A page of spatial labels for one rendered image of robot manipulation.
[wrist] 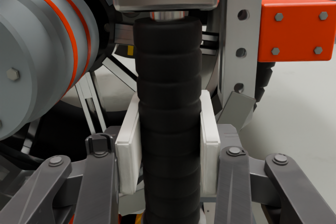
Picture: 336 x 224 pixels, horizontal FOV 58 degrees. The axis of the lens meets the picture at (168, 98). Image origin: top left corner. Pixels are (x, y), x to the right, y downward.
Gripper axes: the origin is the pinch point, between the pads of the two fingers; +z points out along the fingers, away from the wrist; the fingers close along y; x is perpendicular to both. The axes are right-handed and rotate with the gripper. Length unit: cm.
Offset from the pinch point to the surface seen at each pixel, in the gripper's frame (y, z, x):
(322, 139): 84, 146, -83
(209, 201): 11, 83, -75
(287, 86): 95, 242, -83
